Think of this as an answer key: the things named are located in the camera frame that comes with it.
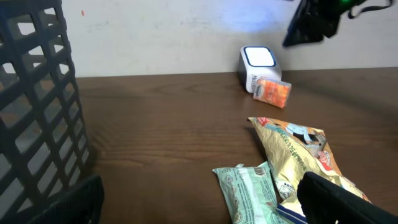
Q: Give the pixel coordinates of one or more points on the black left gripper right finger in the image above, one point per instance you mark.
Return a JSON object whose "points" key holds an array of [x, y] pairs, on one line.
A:
{"points": [[324, 202]]}

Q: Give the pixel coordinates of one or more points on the white barcode scanner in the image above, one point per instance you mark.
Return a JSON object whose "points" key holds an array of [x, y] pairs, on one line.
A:
{"points": [[256, 62]]}

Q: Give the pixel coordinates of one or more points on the orange yellow snack bag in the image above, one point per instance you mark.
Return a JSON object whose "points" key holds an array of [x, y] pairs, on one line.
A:
{"points": [[291, 151]]}

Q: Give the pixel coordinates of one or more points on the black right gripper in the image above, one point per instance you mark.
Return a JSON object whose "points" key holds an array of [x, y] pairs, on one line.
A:
{"points": [[316, 19]]}

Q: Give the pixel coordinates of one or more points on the teal wet wipes pack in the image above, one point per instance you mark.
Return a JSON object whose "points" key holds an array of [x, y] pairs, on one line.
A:
{"points": [[249, 194]]}

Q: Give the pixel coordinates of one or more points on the grey plastic mesh basket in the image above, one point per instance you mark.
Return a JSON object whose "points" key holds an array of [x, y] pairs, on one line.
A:
{"points": [[44, 146]]}

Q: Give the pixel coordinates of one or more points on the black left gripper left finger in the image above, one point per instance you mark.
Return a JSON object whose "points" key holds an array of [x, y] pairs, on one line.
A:
{"points": [[81, 204]]}

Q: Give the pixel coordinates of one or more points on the orange white Kleenex tissue pack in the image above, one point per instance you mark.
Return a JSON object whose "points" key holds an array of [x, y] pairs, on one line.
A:
{"points": [[273, 92]]}

